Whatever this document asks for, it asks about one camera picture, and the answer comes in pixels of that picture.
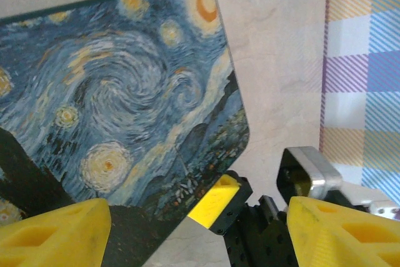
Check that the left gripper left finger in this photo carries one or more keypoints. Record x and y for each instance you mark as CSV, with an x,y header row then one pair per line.
x,y
47,242

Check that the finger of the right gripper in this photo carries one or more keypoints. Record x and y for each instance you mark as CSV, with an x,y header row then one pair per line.
x,y
218,201

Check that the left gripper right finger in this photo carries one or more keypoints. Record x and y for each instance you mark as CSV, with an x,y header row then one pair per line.
x,y
343,242

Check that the starry night print tin box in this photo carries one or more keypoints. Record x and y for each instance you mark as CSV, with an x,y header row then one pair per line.
x,y
125,92

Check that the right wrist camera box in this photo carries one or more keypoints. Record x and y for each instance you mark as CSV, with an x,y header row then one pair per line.
x,y
322,170

